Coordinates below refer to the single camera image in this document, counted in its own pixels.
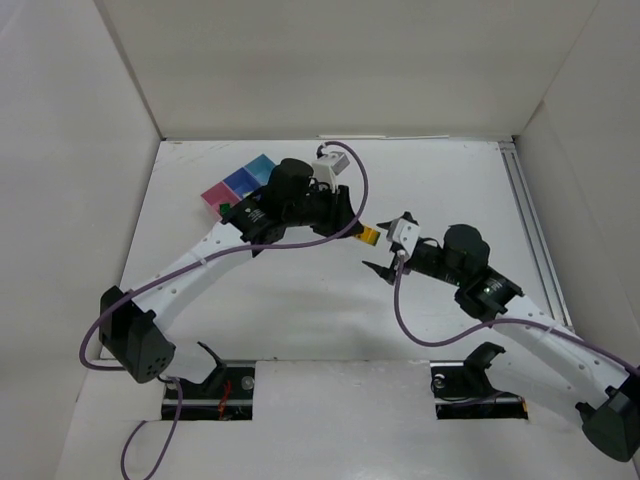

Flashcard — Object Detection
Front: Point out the yellow lego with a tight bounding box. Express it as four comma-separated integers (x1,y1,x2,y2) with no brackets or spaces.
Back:
355,226,381,246

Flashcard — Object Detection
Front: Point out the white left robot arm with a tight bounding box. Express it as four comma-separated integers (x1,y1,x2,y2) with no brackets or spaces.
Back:
98,152,364,388

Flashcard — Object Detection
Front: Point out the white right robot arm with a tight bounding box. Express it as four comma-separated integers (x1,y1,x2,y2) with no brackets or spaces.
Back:
368,213,639,462

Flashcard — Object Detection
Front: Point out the light blue drawer bin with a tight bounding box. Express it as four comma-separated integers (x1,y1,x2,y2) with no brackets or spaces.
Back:
244,154,276,185

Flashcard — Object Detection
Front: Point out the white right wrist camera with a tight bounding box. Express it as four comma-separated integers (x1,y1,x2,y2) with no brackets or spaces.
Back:
386,219,421,259

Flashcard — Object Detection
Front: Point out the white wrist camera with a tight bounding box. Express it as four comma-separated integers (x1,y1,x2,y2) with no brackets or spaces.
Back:
386,219,421,259
311,151,350,193

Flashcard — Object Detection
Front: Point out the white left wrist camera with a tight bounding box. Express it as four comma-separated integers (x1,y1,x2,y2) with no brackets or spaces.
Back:
311,151,350,193

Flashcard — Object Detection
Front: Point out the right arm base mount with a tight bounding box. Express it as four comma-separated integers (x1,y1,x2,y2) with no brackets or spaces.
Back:
430,342,528,420

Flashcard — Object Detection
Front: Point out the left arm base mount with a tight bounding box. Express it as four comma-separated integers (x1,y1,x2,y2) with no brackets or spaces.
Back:
158,342,256,422

